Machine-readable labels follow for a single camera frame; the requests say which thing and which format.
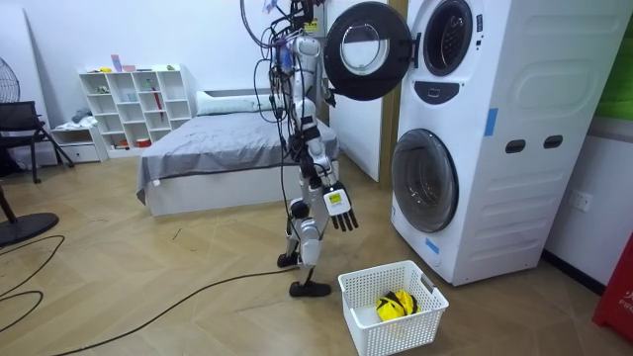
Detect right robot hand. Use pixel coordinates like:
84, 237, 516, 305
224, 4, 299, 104
322, 181, 360, 233

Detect round black washing machine door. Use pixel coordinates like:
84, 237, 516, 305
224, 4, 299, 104
322, 1, 422, 103

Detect robot body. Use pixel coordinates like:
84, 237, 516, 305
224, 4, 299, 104
266, 0, 327, 167

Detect robot legs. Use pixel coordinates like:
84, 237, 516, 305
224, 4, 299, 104
276, 160, 333, 299

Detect white pillow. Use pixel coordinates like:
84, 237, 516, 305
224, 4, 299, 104
195, 90, 274, 117

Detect grey bed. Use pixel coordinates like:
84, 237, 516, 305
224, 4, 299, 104
135, 88, 342, 218

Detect yellow and black garment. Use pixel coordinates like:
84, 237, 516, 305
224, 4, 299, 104
375, 289, 421, 323

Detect white plastic laundry basket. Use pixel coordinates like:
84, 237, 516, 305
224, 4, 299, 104
337, 259, 451, 356

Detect white cube shelf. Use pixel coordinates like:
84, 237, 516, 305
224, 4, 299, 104
77, 63, 197, 159

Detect white washing machine tower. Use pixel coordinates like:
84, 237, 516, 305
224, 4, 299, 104
389, 0, 633, 288

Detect pile of clothes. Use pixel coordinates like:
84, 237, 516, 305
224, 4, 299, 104
54, 107, 99, 132

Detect low white cabinet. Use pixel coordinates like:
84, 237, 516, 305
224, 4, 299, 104
49, 125, 110, 165

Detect red box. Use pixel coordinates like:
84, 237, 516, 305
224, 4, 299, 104
590, 230, 633, 343

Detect black chair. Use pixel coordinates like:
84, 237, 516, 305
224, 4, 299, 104
0, 100, 76, 185

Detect black standing fan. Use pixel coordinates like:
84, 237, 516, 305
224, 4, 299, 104
0, 55, 60, 249

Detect cable bundle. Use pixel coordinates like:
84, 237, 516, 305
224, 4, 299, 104
239, 0, 328, 50

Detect black floor cable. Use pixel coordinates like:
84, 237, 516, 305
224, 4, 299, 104
48, 113, 301, 356
0, 233, 66, 335

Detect white wall socket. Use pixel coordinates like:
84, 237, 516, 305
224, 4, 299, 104
567, 188, 594, 214

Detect green wall poster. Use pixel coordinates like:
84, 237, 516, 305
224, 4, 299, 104
594, 17, 633, 122

